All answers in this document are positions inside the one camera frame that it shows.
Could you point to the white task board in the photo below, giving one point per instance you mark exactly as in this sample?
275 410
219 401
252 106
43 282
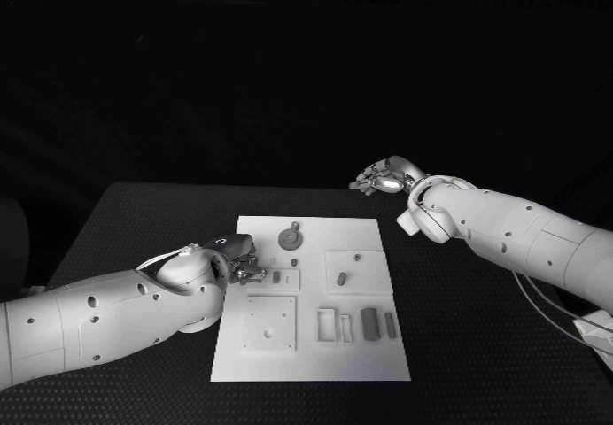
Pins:
311 358

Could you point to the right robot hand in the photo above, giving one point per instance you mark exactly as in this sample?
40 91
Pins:
389 183

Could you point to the white crumpled object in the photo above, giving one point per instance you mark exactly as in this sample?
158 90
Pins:
596 332

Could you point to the thick long grey cylinder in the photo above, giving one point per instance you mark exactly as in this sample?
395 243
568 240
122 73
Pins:
370 324

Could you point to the grey block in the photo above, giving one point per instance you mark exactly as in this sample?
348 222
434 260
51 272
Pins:
276 277

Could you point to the grey gear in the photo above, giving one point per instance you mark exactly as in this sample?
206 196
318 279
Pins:
291 239

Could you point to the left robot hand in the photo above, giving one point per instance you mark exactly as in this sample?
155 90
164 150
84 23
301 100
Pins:
233 245

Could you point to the grey plug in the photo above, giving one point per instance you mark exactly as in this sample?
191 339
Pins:
341 279

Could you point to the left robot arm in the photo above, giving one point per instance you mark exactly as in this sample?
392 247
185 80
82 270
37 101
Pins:
110 315

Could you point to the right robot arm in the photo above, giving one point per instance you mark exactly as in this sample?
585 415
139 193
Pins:
509 229

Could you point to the thin long grey cylinder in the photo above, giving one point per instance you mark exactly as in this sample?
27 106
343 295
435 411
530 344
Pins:
392 325

